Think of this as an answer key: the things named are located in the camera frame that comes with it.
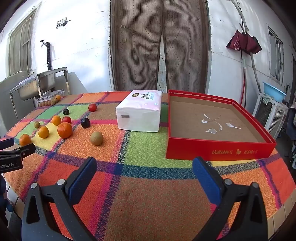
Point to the dark plum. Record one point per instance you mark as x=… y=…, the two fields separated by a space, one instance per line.
x=85 y=122
x=66 y=112

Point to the large brown kiwi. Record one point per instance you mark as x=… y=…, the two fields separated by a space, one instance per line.
x=96 y=138

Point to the pile of small brown fruits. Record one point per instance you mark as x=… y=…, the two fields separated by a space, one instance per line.
x=47 y=102

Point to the checked cloth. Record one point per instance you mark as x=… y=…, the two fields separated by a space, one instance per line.
x=267 y=99

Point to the white curved pole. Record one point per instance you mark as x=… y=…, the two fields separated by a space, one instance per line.
x=253 y=64

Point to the grey appliance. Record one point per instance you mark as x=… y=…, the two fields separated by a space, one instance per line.
x=9 y=97

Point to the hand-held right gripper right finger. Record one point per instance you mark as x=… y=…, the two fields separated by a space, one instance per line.
x=205 y=178

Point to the blue plastic basin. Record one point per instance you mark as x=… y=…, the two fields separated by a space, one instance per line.
x=274 y=90

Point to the window with grey frame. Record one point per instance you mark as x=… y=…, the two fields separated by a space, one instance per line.
x=22 y=44

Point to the brown quilted door curtain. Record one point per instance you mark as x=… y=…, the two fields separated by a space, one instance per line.
x=138 y=46

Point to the small orange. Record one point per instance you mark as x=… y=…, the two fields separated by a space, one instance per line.
x=43 y=132
x=56 y=120
x=25 y=139

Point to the white tissue pack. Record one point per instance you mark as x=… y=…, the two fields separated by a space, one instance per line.
x=138 y=115

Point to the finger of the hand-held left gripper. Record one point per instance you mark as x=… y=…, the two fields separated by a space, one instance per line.
x=26 y=149
x=7 y=143

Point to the red cardboard box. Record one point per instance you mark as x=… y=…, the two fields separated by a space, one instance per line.
x=217 y=148

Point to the dark red umbrella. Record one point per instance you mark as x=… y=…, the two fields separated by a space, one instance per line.
x=248 y=44

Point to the red stick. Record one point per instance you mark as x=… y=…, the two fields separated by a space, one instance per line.
x=244 y=85

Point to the colourful checked blanket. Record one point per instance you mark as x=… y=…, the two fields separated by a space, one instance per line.
x=148 y=180

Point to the small green kiwi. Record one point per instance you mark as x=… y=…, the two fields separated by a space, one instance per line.
x=37 y=124

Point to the window with white frame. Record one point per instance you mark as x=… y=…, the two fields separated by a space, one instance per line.
x=276 y=55

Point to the red tomato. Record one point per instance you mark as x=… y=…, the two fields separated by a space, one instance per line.
x=67 y=119
x=92 y=107

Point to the large orange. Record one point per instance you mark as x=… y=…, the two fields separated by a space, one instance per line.
x=65 y=130

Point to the clear plastic clamshell container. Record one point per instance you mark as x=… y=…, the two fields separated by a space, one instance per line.
x=47 y=97

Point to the metal tap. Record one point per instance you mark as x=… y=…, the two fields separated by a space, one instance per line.
x=44 y=43

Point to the orange in clamshell container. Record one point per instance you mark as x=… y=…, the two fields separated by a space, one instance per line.
x=57 y=97

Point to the white air conditioner unit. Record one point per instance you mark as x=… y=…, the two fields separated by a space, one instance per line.
x=274 y=115

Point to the steel sink on stand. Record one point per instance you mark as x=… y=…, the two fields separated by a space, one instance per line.
x=32 y=87

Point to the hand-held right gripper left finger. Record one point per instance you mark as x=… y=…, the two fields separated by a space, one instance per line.
x=83 y=176

